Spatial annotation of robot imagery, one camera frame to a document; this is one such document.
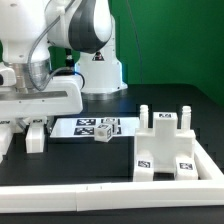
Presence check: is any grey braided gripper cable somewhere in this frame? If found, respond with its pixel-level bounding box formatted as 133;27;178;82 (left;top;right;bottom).
27;0;86;93

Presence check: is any white L-shaped fence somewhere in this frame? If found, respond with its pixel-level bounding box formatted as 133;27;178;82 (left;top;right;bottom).
0;146;224;213

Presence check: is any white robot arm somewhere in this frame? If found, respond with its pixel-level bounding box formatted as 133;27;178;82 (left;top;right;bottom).
0;0;127;133

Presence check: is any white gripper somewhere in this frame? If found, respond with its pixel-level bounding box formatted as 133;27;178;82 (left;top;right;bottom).
0;75;83;133

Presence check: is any white chair seat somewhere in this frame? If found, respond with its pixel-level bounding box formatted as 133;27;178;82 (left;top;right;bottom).
134;105;196;173

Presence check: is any white marker base plate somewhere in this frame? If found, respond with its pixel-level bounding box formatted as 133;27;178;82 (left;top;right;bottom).
49;116;141;139

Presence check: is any white tagged cube nut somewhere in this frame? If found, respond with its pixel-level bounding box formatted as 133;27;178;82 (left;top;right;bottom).
94;123;113;142
101;117;119;134

